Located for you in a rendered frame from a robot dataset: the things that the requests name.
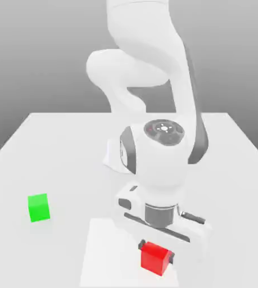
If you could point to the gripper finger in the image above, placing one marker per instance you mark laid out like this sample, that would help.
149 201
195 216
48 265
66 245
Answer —
171 257
141 244

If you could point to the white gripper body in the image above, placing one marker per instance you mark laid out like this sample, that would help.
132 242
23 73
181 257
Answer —
187 234

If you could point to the small red cube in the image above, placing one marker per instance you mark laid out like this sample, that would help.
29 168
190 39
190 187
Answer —
153 258

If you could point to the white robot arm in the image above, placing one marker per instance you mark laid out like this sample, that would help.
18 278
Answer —
156 157

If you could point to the small green cube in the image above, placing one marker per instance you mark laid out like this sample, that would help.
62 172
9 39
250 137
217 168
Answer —
38 208

